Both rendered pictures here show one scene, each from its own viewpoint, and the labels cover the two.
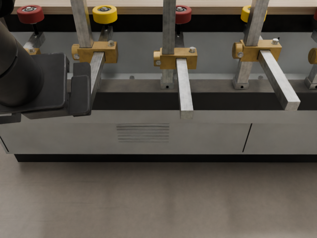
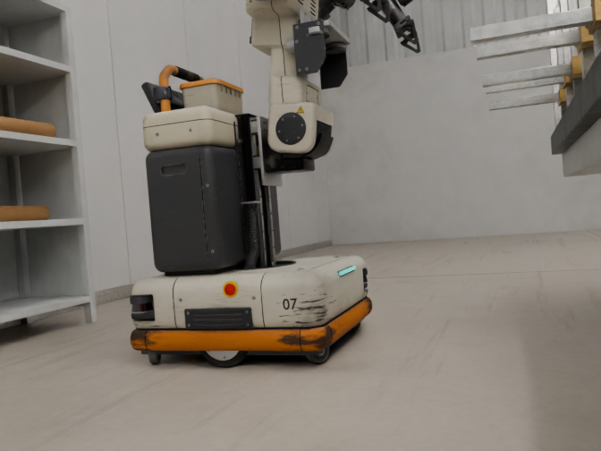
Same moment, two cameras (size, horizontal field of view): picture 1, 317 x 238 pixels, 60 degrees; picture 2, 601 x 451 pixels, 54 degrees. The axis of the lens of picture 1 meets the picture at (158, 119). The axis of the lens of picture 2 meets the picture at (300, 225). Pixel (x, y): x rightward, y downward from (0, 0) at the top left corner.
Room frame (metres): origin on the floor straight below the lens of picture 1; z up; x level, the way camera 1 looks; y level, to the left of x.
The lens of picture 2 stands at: (0.57, -1.96, 0.44)
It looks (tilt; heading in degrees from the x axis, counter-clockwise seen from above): 1 degrees down; 110
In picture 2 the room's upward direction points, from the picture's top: 5 degrees counter-clockwise
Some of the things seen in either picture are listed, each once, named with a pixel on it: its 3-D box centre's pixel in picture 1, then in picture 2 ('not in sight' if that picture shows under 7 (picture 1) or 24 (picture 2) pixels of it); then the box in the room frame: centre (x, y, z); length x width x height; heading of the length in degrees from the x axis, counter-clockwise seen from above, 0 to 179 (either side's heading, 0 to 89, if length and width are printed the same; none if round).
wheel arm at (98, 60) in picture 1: (98, 61); (554, 80); (0.72, 0.18, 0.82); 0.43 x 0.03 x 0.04; 0
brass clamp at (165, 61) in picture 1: (174, 58); (579, 68); (0.78, -0.05, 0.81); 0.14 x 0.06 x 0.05; 90
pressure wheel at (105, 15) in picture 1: (106, 24); not in sight; (0.92, 0.18, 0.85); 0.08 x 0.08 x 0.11
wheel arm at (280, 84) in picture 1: (265, 60); (566, 39); (0.72, -0.32, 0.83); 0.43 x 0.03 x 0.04; 0
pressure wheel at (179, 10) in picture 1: (179, 24); not in sight; (0.92, -0.07, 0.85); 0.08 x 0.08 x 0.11
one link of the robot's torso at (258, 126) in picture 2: not in sight; (297, 148); (-0.13, 0.00, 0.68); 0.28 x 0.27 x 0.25; 90
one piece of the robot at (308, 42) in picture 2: not in sight; (318, 48); (-0.01, -0.06, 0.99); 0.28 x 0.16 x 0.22; 90
